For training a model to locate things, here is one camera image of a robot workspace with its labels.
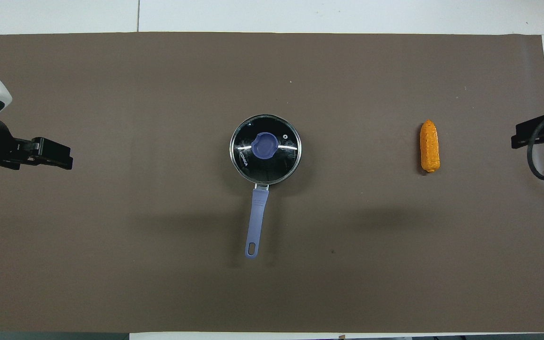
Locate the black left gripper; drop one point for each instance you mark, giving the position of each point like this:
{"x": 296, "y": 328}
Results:
{"x": 50, "y": 153}

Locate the glass lid with blue knob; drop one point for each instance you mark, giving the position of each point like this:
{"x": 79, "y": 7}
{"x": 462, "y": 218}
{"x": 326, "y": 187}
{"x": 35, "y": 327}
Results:
{"x": 266, "y": 146}

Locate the brown table mat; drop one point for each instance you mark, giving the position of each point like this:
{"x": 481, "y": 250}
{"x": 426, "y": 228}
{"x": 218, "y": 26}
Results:
{"x": 158, "y": 264}

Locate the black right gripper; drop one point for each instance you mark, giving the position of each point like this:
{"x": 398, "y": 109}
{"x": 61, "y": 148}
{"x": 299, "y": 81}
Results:
{"x": 536, "y": 130}

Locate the orange toy corn cob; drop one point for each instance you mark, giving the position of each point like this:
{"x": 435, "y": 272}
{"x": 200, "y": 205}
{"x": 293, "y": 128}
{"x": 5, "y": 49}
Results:
{"x": 429, "y": 148}

